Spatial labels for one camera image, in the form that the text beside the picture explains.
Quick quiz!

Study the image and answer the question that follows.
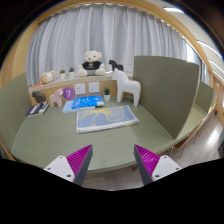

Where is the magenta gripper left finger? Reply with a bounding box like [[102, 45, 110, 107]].
[[44, 145, 93, 186]]

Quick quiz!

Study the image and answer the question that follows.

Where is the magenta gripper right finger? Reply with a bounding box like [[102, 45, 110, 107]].
[[134, 145, 181, 185]]

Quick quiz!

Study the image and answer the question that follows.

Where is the blue towel with yellow pattern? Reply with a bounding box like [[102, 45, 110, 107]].
[[76, 105, 139, 133]]

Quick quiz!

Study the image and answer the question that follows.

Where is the light blue book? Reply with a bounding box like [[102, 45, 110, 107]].
[[62, 101, 90, 113]]

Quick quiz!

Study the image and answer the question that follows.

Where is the dark book with white items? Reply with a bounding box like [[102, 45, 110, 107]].
[[27, 104, 49, 117]]

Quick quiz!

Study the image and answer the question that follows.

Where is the pink wooden horse figure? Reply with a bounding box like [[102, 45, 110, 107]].
[[50, 89, 63, 107]]

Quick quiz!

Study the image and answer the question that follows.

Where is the purple round number sign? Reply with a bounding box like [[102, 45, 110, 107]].
[[63, 87, 75, 100]]

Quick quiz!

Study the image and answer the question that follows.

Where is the dark grey horse figure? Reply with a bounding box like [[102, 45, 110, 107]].
[[32, 91, 47, 105]]

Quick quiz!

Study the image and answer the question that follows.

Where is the small potted plant on desk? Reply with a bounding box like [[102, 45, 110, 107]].
[[103, 87, 111, 102]]

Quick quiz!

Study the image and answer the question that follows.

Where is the green desk partition panel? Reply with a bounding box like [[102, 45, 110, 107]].
[[132, 55, 201, 140]]

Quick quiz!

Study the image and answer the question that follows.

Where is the white wooden horse figure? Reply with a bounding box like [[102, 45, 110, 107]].
[[112, 69, 141, 106]]

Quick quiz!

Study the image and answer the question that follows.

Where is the green left partition panel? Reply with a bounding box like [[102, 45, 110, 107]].
[[0, 74, 31, 150]]

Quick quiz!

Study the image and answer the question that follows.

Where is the wooden shelf ledge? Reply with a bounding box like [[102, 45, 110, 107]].
[[28, 71, 113, 95]]

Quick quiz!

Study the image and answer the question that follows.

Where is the orange white plush toy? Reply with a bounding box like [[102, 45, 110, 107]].
[[40, 71, 55, 84]]

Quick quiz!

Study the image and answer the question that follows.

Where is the small potted plant left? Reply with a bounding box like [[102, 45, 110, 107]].
[[60, 70, 66, 80]]

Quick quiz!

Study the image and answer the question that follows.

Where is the small potted plant right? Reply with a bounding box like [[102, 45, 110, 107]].
[[69, 67, 75, 79]]

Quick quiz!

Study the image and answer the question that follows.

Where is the cream teddy bear black shirt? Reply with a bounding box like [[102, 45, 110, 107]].
[[77, 50, 105, 77]]

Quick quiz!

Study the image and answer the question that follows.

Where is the small black horse figure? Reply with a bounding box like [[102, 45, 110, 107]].
[[109, 60, 124, 71]]

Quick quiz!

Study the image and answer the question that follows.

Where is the white grey curtain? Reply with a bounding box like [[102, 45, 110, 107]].
[[26, 3, 184, 86]]

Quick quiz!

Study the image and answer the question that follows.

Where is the white wall socket left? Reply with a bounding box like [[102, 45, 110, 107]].
[[75, 84, 86, 95]]

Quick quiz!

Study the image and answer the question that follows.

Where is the white wall socket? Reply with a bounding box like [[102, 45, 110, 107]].
[[88, 82, 99, 93], [75, 84, 86, 95]]

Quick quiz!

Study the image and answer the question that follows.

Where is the white wall socket right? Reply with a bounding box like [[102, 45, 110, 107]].
[[88, 82, 99, 93]]

